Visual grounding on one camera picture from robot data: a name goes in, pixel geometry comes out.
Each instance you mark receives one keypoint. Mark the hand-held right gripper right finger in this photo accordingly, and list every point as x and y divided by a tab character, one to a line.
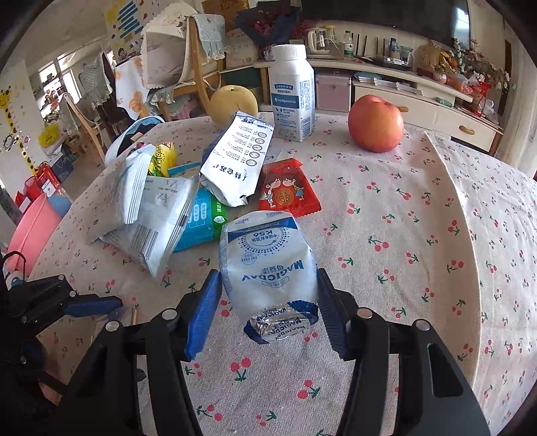
333	323

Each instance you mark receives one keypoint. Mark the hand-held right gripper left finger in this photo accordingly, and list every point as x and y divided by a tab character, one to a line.
205	314

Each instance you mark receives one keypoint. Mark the giraffe wall sticker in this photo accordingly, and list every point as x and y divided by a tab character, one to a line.
16	138

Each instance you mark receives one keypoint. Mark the grey feather print wipes packet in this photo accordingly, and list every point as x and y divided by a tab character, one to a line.
128	184

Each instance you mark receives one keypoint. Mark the white blue plastic bag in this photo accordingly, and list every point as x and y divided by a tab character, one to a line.
130	134

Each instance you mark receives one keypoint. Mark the red snack bag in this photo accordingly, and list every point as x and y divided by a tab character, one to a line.
476	98

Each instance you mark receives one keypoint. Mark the red apple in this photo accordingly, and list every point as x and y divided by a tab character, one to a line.
375	123

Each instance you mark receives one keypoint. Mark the blue stool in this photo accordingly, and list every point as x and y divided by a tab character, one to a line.
61	205

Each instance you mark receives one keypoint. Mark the pink storage box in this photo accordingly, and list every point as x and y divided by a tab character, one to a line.
333	92

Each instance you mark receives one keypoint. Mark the red cartoon print packet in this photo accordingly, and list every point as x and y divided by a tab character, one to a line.
287	188

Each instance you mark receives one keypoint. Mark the artificial flower bunch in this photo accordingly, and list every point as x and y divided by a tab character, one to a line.
478	63

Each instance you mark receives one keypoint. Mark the yellow snack packet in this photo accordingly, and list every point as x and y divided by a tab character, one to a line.
164	157

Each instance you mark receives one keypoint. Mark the light wooden chair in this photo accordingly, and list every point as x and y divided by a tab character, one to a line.
90	130

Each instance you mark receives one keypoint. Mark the white cartoon print cloth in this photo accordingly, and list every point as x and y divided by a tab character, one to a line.
168	46

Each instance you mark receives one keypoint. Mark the black television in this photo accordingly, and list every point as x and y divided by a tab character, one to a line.
377	21

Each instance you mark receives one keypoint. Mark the blue gift bag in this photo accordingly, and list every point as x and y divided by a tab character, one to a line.
63	172

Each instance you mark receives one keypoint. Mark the white blue foil packet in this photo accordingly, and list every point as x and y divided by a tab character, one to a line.
268	260

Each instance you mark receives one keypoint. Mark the clear water bottle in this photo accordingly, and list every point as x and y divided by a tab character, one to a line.
348	44

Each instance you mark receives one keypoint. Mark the white television cabinet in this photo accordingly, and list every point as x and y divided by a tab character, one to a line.
453	117

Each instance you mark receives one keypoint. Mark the orange print table cover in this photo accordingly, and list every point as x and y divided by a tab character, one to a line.
130	88

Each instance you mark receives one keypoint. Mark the wall poster blue bars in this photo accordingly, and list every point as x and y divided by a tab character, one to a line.
126	21

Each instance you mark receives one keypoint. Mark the silver packet with barcode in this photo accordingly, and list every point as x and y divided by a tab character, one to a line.
161	226

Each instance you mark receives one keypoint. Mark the quilted chair cover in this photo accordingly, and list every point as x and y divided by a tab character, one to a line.
96	79

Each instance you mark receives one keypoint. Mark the yellow shopping bag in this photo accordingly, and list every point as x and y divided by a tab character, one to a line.
48	135

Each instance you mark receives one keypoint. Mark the yellow pear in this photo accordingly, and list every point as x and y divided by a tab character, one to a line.
233	105

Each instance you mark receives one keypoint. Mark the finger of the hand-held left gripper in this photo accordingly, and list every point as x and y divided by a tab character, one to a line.
90	306

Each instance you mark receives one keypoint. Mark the white milk bottle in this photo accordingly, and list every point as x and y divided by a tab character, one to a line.
291	100

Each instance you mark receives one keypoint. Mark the red gift bag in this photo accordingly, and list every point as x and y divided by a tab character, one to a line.
37	188

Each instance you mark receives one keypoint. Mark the white electric kettle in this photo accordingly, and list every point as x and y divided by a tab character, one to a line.
316	42

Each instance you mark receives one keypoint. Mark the dark green bin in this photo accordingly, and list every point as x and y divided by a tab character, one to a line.
241	77

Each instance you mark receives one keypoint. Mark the wooden chair with white cloth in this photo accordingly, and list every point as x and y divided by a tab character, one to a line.
197	88

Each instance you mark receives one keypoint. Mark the blue green packet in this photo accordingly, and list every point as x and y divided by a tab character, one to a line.
201	222

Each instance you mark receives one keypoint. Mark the pink plastic basin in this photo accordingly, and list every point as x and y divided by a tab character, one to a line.
29	234

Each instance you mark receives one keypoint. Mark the dark blue flower bouquet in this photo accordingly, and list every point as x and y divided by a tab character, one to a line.
264	25

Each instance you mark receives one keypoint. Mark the white sack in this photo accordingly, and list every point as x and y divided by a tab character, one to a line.
240	48

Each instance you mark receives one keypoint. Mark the white pouch black print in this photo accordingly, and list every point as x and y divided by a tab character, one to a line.
239	159

